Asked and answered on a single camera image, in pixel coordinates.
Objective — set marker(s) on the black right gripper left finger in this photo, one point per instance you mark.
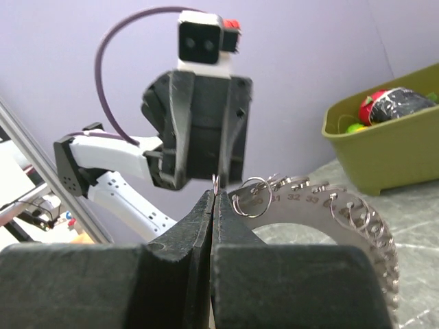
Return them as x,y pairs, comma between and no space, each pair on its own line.
162,284

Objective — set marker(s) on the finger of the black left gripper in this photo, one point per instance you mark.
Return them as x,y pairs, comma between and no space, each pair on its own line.
234,128
167,106

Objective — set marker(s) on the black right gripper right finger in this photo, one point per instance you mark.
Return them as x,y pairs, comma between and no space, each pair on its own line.
260,285

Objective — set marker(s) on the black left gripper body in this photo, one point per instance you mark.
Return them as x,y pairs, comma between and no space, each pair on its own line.
208,105

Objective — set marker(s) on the metal disc with key rings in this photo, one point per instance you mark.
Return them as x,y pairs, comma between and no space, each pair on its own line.
330,209

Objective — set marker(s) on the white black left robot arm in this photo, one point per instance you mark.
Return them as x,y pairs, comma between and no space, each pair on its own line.
91,164

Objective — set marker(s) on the green toy fruit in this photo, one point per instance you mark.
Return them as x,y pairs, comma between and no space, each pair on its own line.
355,128

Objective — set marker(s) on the red dragon fruit toy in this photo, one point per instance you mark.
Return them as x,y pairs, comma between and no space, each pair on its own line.
365,109

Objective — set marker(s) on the black wrapped cylinder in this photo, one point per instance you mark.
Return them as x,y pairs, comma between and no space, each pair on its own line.
397,102

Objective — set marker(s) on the olive green plastic bin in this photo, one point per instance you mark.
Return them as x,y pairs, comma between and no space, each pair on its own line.
392,154

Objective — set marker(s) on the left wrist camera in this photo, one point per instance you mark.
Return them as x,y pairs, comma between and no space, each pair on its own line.
206,43

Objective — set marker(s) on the aluminium rail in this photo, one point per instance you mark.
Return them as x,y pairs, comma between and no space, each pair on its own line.
36,155

